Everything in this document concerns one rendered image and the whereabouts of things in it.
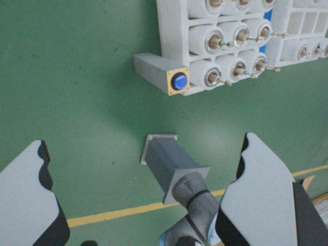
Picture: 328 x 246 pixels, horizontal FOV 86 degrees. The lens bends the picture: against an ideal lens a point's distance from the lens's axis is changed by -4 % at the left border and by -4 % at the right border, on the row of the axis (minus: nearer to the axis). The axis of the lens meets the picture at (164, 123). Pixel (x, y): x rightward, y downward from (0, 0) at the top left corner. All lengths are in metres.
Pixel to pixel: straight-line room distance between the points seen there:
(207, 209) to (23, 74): 0.78
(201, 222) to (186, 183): 0.16
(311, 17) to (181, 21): 0.78
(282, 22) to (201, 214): 0.88
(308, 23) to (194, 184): 0.99
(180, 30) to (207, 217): 0.63
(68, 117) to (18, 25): 0.35
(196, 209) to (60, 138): 0.61
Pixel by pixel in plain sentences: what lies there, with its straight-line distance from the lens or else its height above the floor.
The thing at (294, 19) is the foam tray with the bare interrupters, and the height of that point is 0.14.
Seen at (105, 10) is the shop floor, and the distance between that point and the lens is 0.77.
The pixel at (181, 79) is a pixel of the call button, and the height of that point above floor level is 0.33.
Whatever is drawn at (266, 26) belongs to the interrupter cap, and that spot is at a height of 0.25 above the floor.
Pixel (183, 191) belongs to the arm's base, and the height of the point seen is 0.35.
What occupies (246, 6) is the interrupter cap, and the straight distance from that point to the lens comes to 0.74.
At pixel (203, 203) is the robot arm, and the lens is 0.72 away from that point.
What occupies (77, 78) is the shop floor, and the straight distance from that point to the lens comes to 0.78.
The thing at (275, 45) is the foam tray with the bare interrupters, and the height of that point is 0.16.
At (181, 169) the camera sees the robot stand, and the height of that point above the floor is 0.30.
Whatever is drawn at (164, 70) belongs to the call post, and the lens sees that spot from 0.52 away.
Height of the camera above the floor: 0.75
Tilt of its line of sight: 52 degrees down
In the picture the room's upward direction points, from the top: 135 degrees clockwise
